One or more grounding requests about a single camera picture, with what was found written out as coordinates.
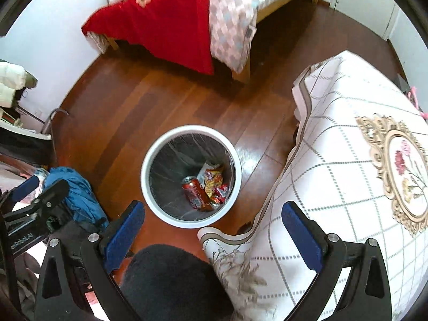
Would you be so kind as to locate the blue cloth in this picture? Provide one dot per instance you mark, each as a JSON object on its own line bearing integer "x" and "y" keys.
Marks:
{"x": 77, "y": 197}

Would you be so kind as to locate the white door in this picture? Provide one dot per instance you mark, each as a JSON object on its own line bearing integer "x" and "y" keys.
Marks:
{"x": 367, "y": 10}

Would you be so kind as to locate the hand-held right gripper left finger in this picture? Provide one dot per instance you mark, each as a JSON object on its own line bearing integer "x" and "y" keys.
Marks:
{"x": 123, "y": 234}

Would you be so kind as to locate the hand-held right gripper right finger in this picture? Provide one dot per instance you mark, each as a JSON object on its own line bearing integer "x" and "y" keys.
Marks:
{"x": 301, "y": 237}

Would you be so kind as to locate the white padded jacket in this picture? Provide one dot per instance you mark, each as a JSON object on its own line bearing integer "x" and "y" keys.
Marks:
{"x": 13, "y": 78}

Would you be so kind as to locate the white round trash bin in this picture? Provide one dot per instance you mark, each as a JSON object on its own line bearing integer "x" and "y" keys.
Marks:
{"x": 148, "y": 194}

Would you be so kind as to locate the pink plush toy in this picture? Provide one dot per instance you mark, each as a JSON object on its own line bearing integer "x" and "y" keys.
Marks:
{"x": 416, "y": 102}

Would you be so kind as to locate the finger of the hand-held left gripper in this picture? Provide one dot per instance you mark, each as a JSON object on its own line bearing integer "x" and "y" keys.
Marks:
{"x": 55, "y": 192}
{"x": 25, "y": 189}

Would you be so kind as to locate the orange yellow snack packet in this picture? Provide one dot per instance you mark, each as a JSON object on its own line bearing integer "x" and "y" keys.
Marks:
{"x": 212, "y": 179}

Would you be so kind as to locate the grey white checkered bedsheet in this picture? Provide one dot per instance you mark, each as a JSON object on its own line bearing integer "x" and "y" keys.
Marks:
{"x": 234, "y": 23}

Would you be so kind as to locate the white checked tablecloth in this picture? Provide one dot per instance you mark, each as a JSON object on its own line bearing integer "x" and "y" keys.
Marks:
{"x": 334, "y": 180}

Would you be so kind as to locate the grey hooked cane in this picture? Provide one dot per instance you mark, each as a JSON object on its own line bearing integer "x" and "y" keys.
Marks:
{"x": 53, "y": 115}

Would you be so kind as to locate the red soda can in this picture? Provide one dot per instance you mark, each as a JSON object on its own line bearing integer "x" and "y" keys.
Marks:
{"x": 194, "y": 192}

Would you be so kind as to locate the red blanket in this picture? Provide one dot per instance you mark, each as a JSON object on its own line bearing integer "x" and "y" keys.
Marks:
{"x": 167, "y": 26}

